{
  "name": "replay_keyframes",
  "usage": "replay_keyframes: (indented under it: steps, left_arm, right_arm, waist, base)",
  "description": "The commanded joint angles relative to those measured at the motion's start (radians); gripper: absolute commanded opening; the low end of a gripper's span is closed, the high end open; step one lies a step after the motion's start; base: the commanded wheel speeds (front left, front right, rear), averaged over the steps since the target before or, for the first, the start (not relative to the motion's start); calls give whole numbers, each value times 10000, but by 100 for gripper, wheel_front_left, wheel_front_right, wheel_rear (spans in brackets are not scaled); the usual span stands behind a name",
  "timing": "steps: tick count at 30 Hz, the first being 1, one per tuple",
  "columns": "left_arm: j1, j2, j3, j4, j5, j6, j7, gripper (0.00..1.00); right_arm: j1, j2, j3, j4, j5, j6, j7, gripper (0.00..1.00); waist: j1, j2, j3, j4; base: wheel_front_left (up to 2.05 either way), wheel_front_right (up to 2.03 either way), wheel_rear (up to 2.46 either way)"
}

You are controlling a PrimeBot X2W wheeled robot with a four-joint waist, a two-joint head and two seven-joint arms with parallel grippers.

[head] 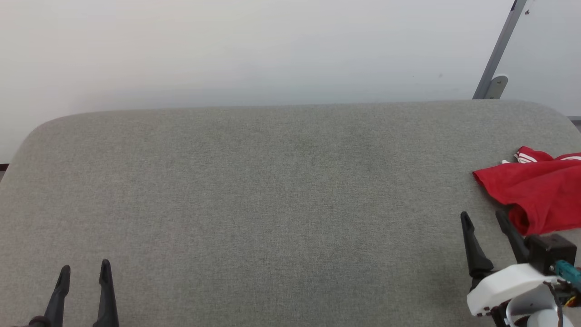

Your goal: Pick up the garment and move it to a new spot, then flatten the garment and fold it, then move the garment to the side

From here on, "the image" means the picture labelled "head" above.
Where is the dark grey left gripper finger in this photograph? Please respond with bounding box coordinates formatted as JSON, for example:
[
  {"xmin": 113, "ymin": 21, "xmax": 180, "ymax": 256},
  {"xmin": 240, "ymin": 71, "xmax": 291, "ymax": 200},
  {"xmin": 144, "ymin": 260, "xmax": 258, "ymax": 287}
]
[
  {"xmin": 93, "ymin": 259, "xmax": 120, "ymax": 327},
  {"xmin": 44, "ymin": 265, "xmax": 71, "ymax": 327}
]

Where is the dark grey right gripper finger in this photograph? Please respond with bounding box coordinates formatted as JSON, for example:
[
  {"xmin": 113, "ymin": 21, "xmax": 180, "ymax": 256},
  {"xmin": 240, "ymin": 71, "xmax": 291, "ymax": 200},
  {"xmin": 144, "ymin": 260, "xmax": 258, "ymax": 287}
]
[
  {"xmin": 460, "ymin": 211, "xmax": 495, "ymax": 291},
  {"xmin": 495, "ymin": 209, "xmax": 532, "ymax": 265}
]

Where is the grey partition post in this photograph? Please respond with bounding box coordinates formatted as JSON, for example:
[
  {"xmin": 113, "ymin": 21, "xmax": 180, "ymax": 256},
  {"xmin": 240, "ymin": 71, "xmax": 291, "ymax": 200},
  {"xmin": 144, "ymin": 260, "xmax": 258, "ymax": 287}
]
[{"xmin": 473, "ymin": 0, "xmax": 530, "ymax": 100}]

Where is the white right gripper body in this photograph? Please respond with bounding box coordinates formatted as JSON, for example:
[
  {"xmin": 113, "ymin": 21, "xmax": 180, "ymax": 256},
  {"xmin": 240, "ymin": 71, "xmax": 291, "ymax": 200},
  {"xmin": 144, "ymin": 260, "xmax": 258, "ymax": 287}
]
[{"xmin": 466, "ymin": 263, "xmax": 560, "ymax": 327}]

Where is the grey metal post foot bracket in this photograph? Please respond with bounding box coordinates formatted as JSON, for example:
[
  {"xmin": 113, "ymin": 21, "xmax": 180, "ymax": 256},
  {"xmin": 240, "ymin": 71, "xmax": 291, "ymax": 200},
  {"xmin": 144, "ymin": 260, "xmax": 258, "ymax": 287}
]
[{"xmin": 487, "ymin": 75, "xmax": 508, "ymax": 100}]

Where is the red and white garment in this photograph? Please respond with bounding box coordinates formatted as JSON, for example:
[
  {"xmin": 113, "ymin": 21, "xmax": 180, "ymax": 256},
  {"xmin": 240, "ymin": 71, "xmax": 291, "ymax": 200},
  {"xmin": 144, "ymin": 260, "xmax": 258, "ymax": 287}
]
[{"xmin": 473, "ymin": 146, "xmax": 581, "ymax": 236}]

